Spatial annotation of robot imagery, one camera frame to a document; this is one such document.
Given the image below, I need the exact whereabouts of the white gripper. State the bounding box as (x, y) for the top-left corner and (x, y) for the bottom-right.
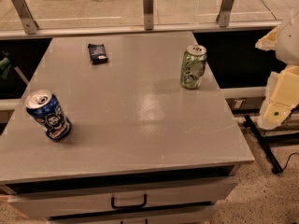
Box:
(255, 10), (299, 130)

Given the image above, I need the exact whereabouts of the blue pepsi can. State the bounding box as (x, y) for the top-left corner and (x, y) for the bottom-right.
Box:
(25, 90), (72, 141)

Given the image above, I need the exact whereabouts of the green soda can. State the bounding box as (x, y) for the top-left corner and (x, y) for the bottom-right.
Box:
(180, 45), (207, 90)

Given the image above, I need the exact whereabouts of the dark blue rxbar wrapper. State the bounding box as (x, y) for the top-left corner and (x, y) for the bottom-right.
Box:
(88, 44), (108, 64)

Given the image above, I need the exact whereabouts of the black metal floor stand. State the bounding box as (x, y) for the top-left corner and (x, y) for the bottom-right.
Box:
(243, 115), (299, 175)

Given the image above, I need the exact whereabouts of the grey lower drawer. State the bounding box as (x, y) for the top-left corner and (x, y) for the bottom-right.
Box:
(50, 203), (216, 224)

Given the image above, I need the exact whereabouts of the grey drawer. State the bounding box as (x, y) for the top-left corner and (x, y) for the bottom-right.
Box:
(8, 176), (237, 217)
(50, 203), (216, 224)

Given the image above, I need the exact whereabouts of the green object at left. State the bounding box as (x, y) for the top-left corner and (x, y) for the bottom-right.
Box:
(0, 58), (12, 79)

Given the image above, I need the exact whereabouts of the grey top drawer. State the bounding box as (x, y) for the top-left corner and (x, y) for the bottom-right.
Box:
(8, 176), (237, 217)

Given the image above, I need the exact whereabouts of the right metal railing bracket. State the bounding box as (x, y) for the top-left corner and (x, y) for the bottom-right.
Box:
(216, 0), (235, 27)

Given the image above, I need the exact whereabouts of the black floor cable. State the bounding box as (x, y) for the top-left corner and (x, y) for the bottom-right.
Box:
(279, 151), (299, 171)

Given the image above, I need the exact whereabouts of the black drawer handle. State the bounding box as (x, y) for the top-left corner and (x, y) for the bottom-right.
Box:
(110, 194), (148, 210)

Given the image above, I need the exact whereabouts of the left metal railing bracket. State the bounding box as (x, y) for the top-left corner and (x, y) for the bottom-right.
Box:
(11, 0), (39, 35)

